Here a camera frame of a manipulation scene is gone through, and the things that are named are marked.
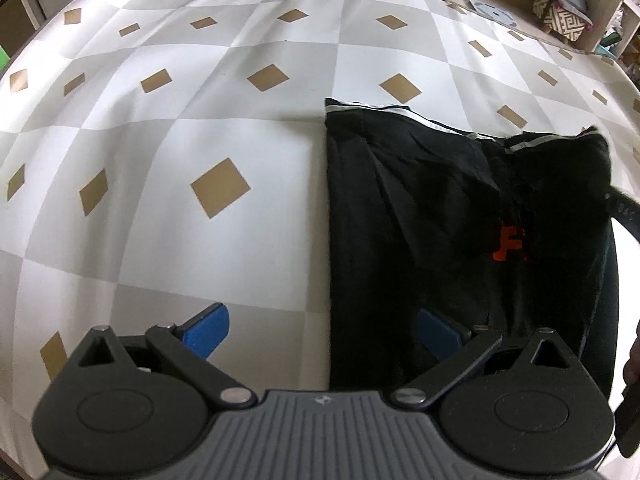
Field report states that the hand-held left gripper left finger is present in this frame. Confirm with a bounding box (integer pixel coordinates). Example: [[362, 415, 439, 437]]
[[75, 303, 258, 414]]

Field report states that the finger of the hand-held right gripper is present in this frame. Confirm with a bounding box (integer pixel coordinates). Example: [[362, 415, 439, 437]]
[[602, 185, 640, 247]]

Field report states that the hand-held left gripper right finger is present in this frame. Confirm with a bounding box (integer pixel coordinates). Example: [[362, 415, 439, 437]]
[[390, 307, 577, 412]]

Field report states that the black t-shirt red print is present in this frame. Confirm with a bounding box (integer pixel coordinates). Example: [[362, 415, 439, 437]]
[[324, 97, 619, 402]]

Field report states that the person's right hand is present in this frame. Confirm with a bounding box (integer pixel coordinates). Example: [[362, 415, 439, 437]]
[[621, 320, 640, 396]]

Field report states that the patterned woven bag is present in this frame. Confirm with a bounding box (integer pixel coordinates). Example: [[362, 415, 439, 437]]
[[531, 0, 592, 44]]

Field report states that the wooden shelf unit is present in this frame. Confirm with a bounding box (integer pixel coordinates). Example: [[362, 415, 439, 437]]
[[582, 0, 640, 77]]

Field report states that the checkered tablecloth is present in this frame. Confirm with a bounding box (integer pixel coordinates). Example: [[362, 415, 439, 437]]
[[0, 0, 640, 461]]

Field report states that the round bathroom scale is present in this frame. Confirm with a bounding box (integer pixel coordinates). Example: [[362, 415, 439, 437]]
[[472, 1, 519, 29]]

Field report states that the tall grey refrigerator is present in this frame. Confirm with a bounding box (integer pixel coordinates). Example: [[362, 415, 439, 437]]
[[0, 0, 39, 57]]

